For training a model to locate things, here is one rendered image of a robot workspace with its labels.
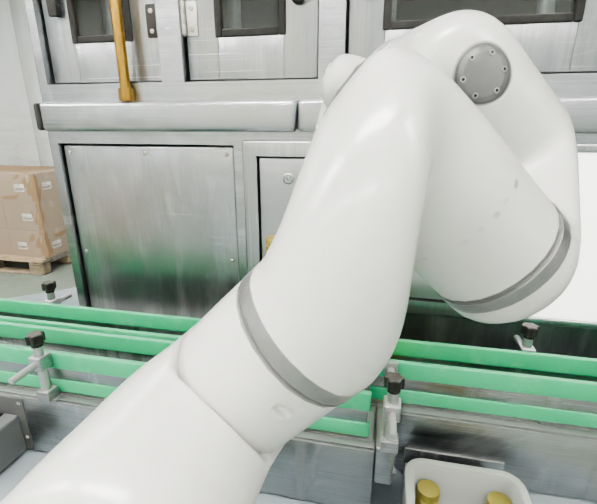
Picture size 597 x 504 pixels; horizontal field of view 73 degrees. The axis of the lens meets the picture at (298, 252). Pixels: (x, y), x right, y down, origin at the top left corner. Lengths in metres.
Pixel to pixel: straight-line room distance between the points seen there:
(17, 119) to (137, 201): 4.41
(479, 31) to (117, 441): 0.30
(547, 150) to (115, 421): 0.30
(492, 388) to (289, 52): 0.70
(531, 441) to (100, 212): 0.98
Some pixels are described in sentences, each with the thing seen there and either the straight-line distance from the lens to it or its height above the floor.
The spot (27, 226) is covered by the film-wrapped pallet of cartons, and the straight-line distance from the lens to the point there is 4.49.
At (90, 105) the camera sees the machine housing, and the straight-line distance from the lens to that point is 0.99.
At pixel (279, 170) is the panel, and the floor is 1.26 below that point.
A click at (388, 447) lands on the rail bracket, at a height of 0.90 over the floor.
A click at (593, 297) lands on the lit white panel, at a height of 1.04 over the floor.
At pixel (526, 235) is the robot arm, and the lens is 0.24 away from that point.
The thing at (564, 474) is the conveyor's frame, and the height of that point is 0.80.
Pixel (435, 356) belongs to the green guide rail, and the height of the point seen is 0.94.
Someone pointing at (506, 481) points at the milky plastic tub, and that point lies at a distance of 0.77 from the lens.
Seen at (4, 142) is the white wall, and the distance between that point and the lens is 5.53.
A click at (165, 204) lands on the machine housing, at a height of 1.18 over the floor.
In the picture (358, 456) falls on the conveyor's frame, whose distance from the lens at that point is 0.70.
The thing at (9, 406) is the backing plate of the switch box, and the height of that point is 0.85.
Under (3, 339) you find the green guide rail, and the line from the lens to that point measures 1.05.
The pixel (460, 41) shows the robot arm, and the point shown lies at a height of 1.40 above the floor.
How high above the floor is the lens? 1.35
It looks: 18 degrees down
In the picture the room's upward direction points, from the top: straight up
